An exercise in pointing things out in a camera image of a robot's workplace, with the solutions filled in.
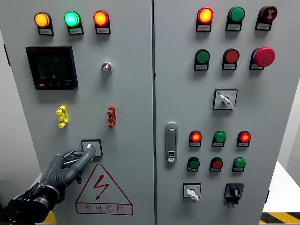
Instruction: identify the red warning triangle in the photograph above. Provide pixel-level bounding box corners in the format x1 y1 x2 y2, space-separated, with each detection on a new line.
75 164 134 216

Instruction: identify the black and yellow striped tape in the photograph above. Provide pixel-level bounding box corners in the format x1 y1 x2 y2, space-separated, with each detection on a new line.
43 212 57 225
259 212 300 225

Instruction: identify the pale grey cabinet door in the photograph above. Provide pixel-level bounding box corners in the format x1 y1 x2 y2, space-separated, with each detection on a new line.
153 0 300 225
0 0 155 225

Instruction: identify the black display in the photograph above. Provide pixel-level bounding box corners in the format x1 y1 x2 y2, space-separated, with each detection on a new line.
25 45 79 90

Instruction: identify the white lamp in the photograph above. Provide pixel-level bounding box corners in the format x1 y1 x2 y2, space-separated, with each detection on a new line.
101 61 113 75

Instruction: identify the silver door lock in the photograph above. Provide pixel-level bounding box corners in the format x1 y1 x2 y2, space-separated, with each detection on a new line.
165 122 179 164

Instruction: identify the small green push button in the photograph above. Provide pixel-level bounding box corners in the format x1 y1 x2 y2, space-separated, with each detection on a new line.
187 157 201 170

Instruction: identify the small red lamp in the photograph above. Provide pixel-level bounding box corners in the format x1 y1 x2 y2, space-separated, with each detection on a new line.
237 130 252 143
189 130 203 143

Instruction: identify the large yellow lamp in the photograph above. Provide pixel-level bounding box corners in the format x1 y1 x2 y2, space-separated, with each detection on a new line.
34 11 52 28

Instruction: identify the large bright green lamp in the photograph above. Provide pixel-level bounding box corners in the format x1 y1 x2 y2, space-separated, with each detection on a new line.
64 10 82 27

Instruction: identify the small red push button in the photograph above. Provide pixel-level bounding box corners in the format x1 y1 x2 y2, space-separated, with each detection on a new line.
210 157 224 170

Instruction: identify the large red lit lamp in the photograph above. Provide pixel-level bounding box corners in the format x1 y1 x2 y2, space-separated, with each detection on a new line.
197 7 214 24
93 10 110 27

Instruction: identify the small green lamp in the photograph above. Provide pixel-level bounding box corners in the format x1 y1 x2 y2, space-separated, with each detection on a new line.
213 130 227 143

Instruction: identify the small raised green button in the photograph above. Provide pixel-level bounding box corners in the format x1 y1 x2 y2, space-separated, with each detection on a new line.
232 157 247 169

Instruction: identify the large green push button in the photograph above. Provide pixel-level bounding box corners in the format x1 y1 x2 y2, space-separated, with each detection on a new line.
195 48 211 64

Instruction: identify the large red push button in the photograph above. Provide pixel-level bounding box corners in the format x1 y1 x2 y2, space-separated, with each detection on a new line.
223 48 240 64

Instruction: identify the large red stop button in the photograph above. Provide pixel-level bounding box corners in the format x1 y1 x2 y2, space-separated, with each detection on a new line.
250 46 276 68

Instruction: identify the large dark green lamp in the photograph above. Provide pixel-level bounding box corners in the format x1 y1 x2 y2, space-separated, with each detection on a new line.
227 6 246 23

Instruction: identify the dark red buzzer lamp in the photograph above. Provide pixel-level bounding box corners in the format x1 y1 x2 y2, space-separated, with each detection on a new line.
259 5 278 23

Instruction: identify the small yellow handle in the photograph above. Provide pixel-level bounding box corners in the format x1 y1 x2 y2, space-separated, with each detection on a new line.
55 105 69 129

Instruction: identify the small red handle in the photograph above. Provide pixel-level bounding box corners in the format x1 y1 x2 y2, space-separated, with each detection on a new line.
107 105 117 129

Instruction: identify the small white-handled turn switch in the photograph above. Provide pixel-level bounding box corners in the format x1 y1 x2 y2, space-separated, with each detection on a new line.
183 182 202 202

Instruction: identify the black-handled turn switch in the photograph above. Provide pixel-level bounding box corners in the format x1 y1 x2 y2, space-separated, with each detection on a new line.
224 183 245 208

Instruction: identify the large white-handled turn switch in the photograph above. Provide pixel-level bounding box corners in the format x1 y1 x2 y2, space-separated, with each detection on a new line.
213 88 238 111

